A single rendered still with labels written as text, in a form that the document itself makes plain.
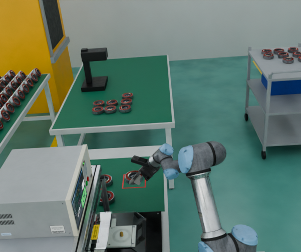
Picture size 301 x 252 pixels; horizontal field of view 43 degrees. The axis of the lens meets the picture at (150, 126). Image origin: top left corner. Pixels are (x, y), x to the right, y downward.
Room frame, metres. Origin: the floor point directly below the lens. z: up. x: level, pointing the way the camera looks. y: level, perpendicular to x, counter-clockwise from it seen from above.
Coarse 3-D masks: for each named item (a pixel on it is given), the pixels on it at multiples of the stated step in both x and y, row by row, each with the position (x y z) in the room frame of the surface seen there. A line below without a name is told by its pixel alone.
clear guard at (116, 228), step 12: (96, 216) 1.40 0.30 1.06; (108, 216) 1.39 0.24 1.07; (120, 216) 1.38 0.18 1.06; (132, 216) 1.38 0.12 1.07; (108, 228) 1.31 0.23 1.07; (120, 228) 1.30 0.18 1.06; (132, 228) 1.30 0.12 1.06; (96, 240) 1.24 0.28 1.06; (108, 240) 1.23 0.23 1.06; (120, 240) 1.23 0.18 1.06; (132, 240) 1.23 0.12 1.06; (144, 240) 1.27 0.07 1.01
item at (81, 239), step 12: (96, 168) 1.73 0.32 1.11; (96, 180) 1.62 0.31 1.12; (96, 192) 1.56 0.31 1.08; (84, 216) 1.35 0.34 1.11; (84, 228) 1.27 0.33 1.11; (0, 240) 1.24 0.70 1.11; (12, 240) 1.23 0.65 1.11; (24, 240) 1.23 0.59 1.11; (36, 240) 1.22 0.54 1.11; (48, 240) 1.22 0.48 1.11; (60, 240) 1.21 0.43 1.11; (72, 240) 1.20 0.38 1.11; (84, 240) 1.21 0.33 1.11
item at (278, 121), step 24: (264, 48) 4.14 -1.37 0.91; (288, 48) 3.96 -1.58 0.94; (264, 72) 3.42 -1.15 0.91; (288, 72) 3.37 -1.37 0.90; (264, 96) 3.63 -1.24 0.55; (288, 96) 3.58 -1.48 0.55; (264, 120) 3.28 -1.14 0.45; (288, 120) 3.70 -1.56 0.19; (264, 144) 3.25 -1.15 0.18; (288, 144) 3.24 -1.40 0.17
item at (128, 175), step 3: (129, 171) 1.92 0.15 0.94; (132, 171) 1.92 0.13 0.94; (135, 171) 1.92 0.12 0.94; (126, 174) 1.89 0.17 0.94; (129, 174) 1.90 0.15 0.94; (132, 174) 1.91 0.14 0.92; (141, 174) 1.87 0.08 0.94; (126, 177) 1.86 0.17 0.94; (129, 177) 1.86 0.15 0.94; (132, 177) 1.87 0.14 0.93; (141, 177) 1.85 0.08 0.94; (126, 180) 1.85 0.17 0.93; (129, 180) 1.83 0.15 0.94; (141, 180) 1.85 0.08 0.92; (132, 183) 1.83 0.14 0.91
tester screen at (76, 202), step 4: (80, 176) 1.44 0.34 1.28; (80, 180) 1.42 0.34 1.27; (80, 184) 1.41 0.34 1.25; (84, 184) 1.48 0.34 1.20; (76, 188) 1.34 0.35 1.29; (80, 188) 1.40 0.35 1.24; (76, 192) 1.33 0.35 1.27; (76, 196) 1.32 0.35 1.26; (80, 196) 1.37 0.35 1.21; (76, 200) 1.31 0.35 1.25; (80, 200) 1.36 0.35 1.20; (72, 204) 1.24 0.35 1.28; (76, 204) 1.29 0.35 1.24; (80, 204) 1.35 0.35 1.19; (76, 208) 1.28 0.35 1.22; (80, 208) 1.34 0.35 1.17; (76, 212) 1.27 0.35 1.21; (76, 216) 1.26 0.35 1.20; (76, 220) 1.25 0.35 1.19
